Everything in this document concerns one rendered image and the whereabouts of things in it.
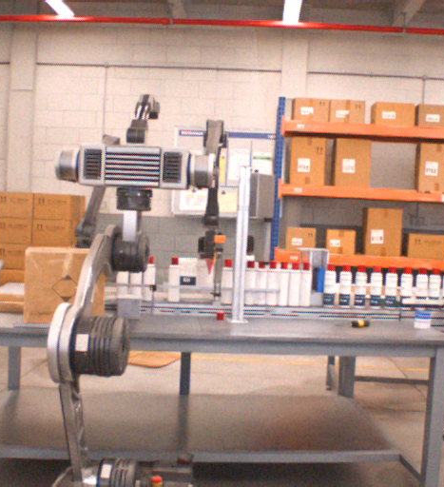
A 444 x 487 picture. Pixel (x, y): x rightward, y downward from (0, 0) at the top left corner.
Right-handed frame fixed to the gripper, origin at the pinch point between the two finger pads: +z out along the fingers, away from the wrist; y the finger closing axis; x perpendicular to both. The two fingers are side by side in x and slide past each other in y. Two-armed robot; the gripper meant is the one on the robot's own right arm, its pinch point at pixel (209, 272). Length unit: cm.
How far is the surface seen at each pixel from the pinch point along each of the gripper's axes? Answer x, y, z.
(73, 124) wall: -466, 136, -118
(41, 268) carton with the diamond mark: 53, 67, -5
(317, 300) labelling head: 3, -51, 11
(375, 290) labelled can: 8, -77, 5
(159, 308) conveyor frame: 12.5, 22.6, 15.5
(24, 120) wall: -469, 195, -120
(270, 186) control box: 14.1, -24.5, -40.6
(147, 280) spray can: 8.8, 28.2, 3.3
